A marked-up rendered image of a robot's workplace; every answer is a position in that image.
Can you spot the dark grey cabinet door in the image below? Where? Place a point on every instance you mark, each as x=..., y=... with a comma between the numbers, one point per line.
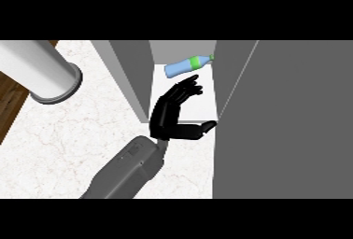
x=285, y=121

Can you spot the grey cabinet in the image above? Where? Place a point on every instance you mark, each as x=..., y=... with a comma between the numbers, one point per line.
x=133, y=77

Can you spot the blue water bottle green label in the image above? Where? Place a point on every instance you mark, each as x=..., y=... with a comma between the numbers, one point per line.
x=181, y=67

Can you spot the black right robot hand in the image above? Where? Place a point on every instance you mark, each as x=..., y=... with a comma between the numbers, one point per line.
x=167, y=109

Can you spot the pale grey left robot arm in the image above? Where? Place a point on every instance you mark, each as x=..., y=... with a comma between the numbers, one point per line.
x=38, y=70

